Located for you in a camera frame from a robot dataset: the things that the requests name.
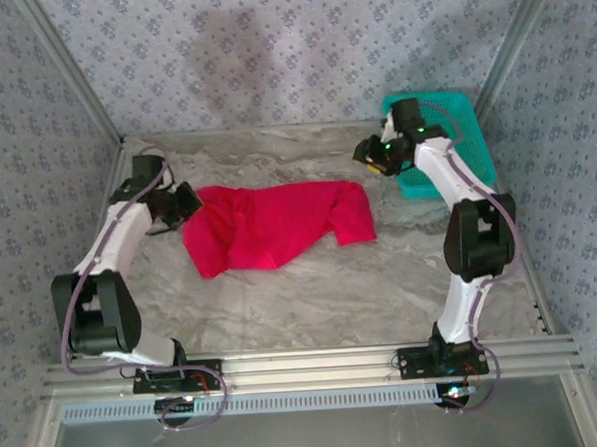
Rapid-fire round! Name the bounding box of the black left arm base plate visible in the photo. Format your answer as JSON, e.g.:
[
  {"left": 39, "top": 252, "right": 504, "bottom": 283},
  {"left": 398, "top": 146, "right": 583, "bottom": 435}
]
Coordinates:
[{"left": 131, "top": 358, "right": 224, "bottom": 395}]

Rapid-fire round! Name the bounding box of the grey slotted cable duct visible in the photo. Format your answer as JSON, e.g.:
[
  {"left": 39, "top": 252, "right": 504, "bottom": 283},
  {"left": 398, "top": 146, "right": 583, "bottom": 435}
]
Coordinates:
[{"left": 60, "top": 381, "right": 447, "bottom": 426}]

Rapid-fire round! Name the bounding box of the small black controller board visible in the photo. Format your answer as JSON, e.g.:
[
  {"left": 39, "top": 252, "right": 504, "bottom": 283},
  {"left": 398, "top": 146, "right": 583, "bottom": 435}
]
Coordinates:
[
  {"left": 153, "top": 394, "right": 198, "bottom": 417},
  {"left": 435, "top": 381, "right": 477, "bottom": 410}
]

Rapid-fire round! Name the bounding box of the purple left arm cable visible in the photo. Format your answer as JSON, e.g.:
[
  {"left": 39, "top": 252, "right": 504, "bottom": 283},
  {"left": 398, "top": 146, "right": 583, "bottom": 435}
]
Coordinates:
[{"left": 47, "top": 142, "right": 231, "bottom": 438}]

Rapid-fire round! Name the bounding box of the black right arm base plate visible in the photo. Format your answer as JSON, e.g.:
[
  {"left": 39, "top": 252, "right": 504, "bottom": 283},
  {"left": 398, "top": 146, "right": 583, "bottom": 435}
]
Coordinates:
[{"left": 395, "top": 342, "right": 491, "bottom": 382}]

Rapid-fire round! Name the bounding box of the aluminium table side rail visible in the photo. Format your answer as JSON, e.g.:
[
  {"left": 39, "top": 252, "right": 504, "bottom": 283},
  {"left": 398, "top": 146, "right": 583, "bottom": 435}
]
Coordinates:
[
  {"left": 494, "top": 179, "right": 556, "bottom": 338},
  {"left": 91, "top": 139, "right": 132, "bottom": 220}
]

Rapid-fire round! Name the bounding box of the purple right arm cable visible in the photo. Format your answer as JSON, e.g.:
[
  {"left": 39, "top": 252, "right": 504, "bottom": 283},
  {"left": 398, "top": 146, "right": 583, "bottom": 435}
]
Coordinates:
[{"left": 416, "top": 96, "right": 533, "bottom": 416}]

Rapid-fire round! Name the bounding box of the aluminium corner post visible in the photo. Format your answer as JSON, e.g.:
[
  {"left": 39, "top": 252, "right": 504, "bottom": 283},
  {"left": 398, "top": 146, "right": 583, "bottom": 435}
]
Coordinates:
[
  {"left": 13, "top": 0, "right": 126, "bottom": 152},
  {"left": 468, "top": 0, "right": 572, "bottom": 120}
]

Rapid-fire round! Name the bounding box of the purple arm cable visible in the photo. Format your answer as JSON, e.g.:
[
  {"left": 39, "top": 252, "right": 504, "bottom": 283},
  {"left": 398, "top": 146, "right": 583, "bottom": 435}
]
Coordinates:
[
  {"left": 416, "top": 96, "right": 533, "bottom": 416},
  {"left": 47, "top": 142, "right": 231, "bottom": 438}
]

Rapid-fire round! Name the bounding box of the red t-shirt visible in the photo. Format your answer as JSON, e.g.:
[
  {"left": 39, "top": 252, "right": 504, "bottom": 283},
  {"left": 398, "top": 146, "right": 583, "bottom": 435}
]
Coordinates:
[{"left": 178, "top": 177, "right": 380, "bottom": 281}]

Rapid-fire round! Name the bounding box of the aluminium frame rail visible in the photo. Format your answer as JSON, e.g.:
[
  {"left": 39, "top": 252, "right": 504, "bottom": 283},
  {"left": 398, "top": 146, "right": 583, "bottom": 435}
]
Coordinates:
[{"left": 38, "top": 332, "right": 587, "bottom": 404}]

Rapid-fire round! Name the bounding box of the teal plastic basket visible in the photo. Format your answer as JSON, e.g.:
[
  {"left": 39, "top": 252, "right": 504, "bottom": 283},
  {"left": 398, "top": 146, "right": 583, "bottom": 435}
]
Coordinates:
[{"left": 380, "top": 88, "right": 499, "bottom": 204}]

